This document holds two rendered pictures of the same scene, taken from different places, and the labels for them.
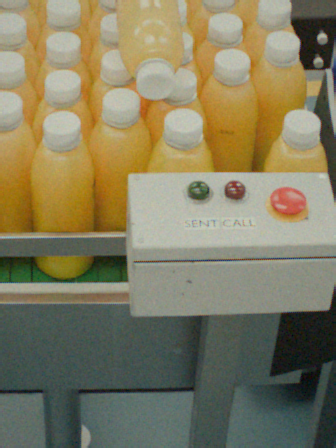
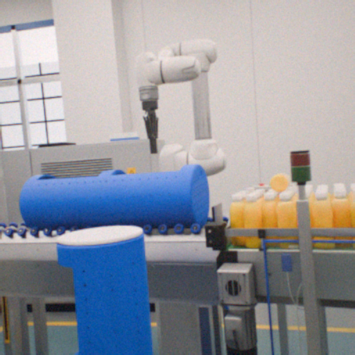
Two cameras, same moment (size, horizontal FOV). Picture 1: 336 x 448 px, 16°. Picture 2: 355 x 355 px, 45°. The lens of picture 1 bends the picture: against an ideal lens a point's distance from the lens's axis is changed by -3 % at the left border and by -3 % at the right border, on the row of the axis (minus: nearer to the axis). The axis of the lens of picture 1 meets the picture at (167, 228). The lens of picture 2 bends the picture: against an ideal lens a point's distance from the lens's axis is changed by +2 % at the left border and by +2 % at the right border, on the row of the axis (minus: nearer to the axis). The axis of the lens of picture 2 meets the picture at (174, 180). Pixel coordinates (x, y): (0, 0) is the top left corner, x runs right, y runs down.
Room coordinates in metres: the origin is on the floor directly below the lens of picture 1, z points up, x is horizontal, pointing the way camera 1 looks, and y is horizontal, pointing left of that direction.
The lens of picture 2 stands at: (2.87, 0.43, 1.26)
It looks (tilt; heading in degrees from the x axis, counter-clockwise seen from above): 3 degrees down; 207
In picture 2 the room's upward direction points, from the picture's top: 4 degrees counter-clockwise
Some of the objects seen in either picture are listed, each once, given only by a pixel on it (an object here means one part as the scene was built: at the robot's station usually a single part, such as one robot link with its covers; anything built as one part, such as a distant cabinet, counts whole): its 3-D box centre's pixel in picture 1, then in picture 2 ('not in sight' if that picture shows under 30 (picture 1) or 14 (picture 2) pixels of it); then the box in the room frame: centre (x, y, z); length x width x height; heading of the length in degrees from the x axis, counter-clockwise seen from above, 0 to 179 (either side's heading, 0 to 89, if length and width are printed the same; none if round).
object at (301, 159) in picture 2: not in sight; (299, 159); (1.46, 0.18, 1.23); 0.06 x 0.06 x 0.04
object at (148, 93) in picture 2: not in sight; (148, 95); (1.18, -0.51, 1.56); 0.09 x 0.09 x 0.06
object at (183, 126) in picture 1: (183, 126); not in sight; (0.95, -0.01, 1.09); 0.04 x 0.04 x 0.02
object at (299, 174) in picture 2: not in sight; (301, 173); (1.46, 0.18, 1.18); 0.06 x 0.06 x 0.05
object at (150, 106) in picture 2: not in sight; (150, 111); (1.18, -0.51, 1.49); 0.08 x 0.07 x 0.09; 6
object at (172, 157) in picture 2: not in sight; (173, 162); (0.64, -0.68, 1.24); 0.18 x 0.16 x 0.22; 105
